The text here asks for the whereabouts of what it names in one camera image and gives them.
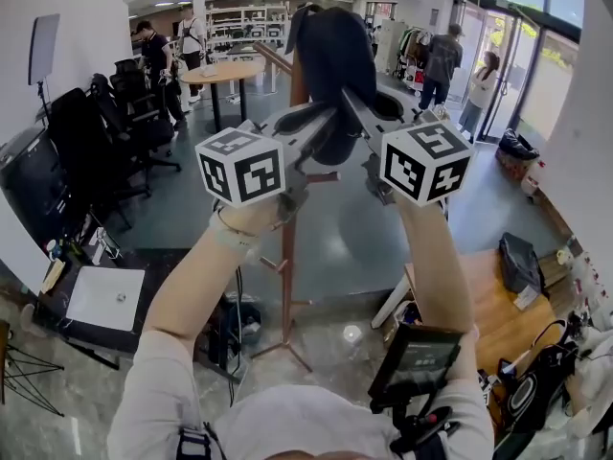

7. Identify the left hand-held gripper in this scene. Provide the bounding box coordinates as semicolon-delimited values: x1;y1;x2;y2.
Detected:
194;102;344;232

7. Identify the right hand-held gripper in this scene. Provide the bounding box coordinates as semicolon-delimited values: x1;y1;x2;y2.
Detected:
340;86;474;209

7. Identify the dark navy cloth garment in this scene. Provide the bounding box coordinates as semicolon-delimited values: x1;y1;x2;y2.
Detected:
285;5;378;167

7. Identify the wooden coat rack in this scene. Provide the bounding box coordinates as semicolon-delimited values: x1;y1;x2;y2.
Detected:
248;40;342;373

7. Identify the person's right forearm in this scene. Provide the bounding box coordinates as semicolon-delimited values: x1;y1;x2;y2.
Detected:
395;198;480;382

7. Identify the person's left forearm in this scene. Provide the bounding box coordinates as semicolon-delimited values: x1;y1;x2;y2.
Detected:
143;203;284;339

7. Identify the clothing rack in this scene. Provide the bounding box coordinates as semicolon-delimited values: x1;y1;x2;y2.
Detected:
395;25;435;85

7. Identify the round wooden table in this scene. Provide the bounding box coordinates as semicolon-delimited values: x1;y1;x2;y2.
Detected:
180;60;265;133

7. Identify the white wristband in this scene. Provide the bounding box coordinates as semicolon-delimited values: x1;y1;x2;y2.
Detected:
213;208;263;254

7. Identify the white shelving unit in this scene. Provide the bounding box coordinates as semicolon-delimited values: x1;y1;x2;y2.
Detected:
205;1;291;55

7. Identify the patterned box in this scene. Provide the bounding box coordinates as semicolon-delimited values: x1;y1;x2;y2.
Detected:
495;149;537;182

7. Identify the glass entrance door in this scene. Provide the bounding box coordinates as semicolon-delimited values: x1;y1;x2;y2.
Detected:
452;0;583;143

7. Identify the black office chair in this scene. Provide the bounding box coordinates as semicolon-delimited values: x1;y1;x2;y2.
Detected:
109;58;182;172
47;74;152;232

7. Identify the white jug red label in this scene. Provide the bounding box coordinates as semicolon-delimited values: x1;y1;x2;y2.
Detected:
520;160;547;196

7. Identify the black marble table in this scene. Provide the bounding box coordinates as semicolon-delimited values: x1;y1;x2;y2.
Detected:
28;244;243;385

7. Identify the black trash bin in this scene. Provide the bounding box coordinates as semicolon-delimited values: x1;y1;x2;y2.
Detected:
224;294;263;354

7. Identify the grey bag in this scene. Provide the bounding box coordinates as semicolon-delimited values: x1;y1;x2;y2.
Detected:
497;231;545;296

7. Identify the white paper label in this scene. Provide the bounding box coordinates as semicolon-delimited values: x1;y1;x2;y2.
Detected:
514;287;540;311

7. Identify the curved wooden desk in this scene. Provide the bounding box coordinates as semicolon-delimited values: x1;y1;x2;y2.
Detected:
373;249;576;402

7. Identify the black chest-mounted monitor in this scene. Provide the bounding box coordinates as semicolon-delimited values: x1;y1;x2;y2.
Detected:
367;322;465;411

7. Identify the white square sink basin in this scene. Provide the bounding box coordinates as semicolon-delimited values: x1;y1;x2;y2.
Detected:
65;264;147;333

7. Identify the studio light panel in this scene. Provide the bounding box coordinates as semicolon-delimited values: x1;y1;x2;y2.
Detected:
27;13;61;124

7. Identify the person's white shirt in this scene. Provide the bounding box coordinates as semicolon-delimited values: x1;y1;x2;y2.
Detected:
107;328;494;460

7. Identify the spare hand-held gripper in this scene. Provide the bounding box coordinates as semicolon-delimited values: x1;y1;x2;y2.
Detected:
478;370;500;406

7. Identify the white panel board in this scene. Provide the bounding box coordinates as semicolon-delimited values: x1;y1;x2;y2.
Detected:
0;192;49;296

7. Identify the black backpack white trim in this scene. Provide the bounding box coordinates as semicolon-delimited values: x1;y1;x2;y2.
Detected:
497;321;580;430

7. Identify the terracotta pot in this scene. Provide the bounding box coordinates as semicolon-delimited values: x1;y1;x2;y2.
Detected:
18;303;37;334

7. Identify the brown wooden panel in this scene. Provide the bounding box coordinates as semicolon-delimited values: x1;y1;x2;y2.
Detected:
0;318;11;406

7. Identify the black harness strap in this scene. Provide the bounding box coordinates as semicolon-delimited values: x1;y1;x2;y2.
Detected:
176;422;221;460

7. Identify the black wire stand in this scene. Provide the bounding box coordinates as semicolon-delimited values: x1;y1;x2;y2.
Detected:
4;342;66;419

